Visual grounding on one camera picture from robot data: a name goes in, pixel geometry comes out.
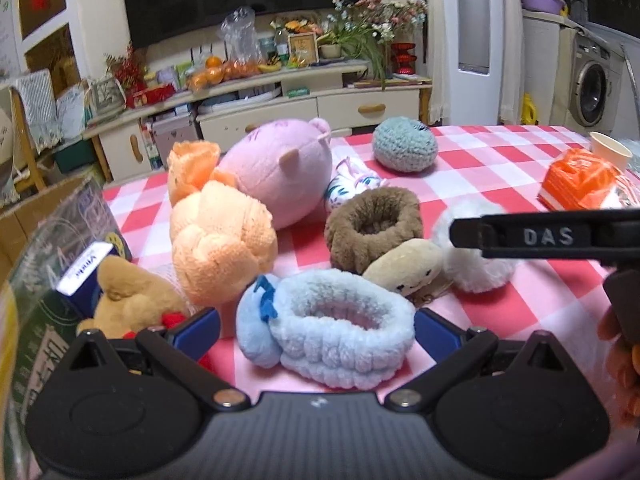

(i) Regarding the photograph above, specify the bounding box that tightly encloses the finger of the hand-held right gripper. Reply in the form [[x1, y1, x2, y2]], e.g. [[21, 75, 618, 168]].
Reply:
[[449, 208, 640, 267]]

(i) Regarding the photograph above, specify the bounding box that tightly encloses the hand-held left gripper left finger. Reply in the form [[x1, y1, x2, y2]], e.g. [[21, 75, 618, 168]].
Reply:
[[69, 307, 251, 413]]

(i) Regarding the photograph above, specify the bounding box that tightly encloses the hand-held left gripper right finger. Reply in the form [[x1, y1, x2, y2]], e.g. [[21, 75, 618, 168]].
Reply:
[[384, 307, 574, 413]]

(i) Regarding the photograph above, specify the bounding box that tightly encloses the light blue fluffy headband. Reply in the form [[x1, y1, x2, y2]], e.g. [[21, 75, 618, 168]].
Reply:
[[267, 268, 417, 391]]

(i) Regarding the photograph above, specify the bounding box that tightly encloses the teal crochet ball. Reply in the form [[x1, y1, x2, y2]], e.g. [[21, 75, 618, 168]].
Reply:
[[372, 116, 439, 173]]

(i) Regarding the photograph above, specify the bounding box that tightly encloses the person's right hand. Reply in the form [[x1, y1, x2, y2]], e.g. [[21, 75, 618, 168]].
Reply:
[[597, 309, 640, 428]]

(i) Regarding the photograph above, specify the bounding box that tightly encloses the orange package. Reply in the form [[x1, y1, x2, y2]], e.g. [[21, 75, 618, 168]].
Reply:
[[538, 147, 624, 211]]

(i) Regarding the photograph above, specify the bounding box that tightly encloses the beige potato plush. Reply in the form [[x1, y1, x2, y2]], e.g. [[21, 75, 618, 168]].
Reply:
[[362, 239, 445, 298]]

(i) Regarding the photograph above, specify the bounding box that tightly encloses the brown teddy bear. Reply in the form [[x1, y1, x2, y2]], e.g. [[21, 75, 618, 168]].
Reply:
[[76, 256, 217, 372]]

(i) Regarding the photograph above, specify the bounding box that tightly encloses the white fluffy headband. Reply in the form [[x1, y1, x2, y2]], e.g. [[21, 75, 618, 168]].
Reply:
[[431, 197, 523, 293]]

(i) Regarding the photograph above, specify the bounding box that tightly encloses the red checkered tablecloth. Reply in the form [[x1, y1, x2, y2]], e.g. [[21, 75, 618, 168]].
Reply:
[[102, 124, 640, 480]]

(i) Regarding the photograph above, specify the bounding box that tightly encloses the orange towel plush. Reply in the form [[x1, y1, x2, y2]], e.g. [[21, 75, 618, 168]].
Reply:
[[166, 141, 278, 307]]

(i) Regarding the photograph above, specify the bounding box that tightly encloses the paper cup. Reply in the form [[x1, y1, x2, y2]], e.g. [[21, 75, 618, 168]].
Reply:
[[590, 131, 635, 172]]

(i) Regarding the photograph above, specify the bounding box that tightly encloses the brown fluffy headband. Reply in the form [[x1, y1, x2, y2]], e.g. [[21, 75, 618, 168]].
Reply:
[[324, 186, 425, 275]]

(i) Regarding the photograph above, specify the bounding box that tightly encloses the blue and white small box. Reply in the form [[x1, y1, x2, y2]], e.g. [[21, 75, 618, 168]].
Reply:
[[55, 241, 115, 322]]

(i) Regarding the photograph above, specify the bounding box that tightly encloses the yellow detergent bottle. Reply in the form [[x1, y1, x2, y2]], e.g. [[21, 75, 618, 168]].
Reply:
[[521, 92, 540, 126]]

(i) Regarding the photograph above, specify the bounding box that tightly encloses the silver washing machine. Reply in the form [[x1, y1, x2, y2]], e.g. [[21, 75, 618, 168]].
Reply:
[[569, 27, 640, 129]]

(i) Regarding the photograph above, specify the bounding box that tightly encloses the green printed packet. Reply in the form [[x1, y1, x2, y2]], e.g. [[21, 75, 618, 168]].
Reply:
[[0, 179, 133, 480]]

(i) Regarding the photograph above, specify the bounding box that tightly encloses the white striped small plush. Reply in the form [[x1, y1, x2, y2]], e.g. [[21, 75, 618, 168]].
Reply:
[[324, 156, 390, 212]]

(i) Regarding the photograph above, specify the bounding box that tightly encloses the pink pig plush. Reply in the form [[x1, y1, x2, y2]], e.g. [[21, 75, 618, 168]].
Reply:
[[218, 117, 333, 231]]

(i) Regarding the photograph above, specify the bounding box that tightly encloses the pink storage box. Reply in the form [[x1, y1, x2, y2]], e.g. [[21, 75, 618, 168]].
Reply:
[[150, 110, 199, 169]]

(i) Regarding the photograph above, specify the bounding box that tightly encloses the dark green bin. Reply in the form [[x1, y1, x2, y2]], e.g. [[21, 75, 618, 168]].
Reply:
[[52, 137, 99, 174]]

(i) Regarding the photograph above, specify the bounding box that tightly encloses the white tower air conditioner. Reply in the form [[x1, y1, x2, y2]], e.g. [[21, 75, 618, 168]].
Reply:
[[425, 0, 524, 127]]

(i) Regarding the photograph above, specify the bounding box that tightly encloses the red candle holder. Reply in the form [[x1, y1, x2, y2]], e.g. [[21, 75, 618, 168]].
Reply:
[[391, 41, 417, 77]]

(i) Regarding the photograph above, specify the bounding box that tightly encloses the purple basin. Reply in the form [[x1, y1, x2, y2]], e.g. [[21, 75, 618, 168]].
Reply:
[[519, 0, 569, 15]]

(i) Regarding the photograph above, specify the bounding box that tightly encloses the red gift box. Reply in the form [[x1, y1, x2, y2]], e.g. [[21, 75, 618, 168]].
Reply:
[[125, 85, 177, 109]]

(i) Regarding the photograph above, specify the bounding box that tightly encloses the cream television cabinet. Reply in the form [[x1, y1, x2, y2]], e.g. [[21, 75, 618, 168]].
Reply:
[[82, 57, 434, 183]]

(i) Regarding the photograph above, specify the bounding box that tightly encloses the white printed planter box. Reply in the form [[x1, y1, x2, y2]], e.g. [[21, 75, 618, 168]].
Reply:
[[87, 76, 126, 114]]

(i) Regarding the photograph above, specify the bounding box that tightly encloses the pile of oranges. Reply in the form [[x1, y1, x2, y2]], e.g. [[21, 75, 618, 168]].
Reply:
[[187, 55, 262, 92]]

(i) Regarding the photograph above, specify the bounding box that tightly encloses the red berry decoration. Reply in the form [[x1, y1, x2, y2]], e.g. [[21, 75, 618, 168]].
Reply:
[[104, 42, 147, 95]]

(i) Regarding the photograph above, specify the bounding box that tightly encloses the potted spider plant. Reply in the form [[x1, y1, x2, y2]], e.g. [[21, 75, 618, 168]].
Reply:
[[316, 22, 397, 92]]

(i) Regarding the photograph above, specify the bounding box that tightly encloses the pastel flower bouquet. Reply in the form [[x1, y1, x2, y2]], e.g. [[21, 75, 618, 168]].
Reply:
[[331, 0, 429, 45]]

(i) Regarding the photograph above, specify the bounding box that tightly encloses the wooden chair with lace cover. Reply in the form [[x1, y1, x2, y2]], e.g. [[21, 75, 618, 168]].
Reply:
[[9, 67, 65, 192]]

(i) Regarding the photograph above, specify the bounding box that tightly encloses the clear plastic bag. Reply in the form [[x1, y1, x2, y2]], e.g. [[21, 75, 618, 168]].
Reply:
[[218, 6, 262, 64]]

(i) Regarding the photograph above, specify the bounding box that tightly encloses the wooden picture frame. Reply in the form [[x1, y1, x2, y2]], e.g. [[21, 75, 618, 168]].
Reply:
[[287, 31, 320, 67]]

